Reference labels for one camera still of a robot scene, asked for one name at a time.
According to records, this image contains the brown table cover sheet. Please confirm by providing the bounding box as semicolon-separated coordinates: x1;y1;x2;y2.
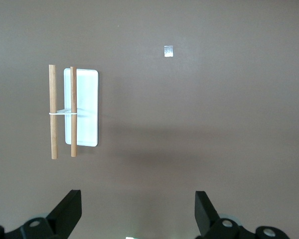
0;0;299;239

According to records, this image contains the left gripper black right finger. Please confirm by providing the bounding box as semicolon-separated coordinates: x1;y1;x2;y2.
195;191;256;239

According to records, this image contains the white rectangular tray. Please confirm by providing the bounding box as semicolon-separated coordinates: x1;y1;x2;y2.
63;68;100;147

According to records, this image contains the brown wooden stick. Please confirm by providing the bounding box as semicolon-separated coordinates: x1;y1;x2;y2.
48;64;58;160
70;66;78;158

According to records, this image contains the white rubber band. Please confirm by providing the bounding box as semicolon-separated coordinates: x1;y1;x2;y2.
49;107;78;116

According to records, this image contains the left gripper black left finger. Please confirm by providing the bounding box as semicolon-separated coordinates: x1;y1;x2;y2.
4;189;82;239

